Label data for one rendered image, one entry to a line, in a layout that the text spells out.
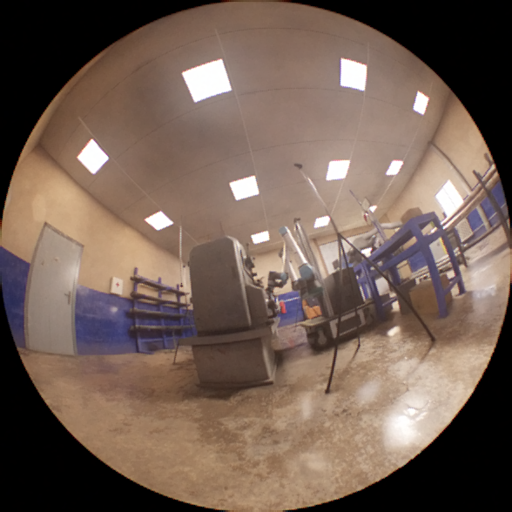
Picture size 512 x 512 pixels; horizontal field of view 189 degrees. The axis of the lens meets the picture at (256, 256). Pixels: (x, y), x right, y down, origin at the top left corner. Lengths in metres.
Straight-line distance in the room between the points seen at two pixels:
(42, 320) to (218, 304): 3.14
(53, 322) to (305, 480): 3.48
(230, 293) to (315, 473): 1.18
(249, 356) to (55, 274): 3.41
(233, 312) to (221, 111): 2.84
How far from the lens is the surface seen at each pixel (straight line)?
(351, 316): 1.96
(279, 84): 3.03
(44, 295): 3.50
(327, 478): 0.60
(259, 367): 1.28
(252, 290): 1.27
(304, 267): 1.71
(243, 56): 2.92
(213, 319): 1.25
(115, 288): 4.01
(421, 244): 1.49
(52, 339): 3.51
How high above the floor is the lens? 0.54
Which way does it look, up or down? 23 degrees up
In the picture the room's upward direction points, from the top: 13 degrees counter-clockwise
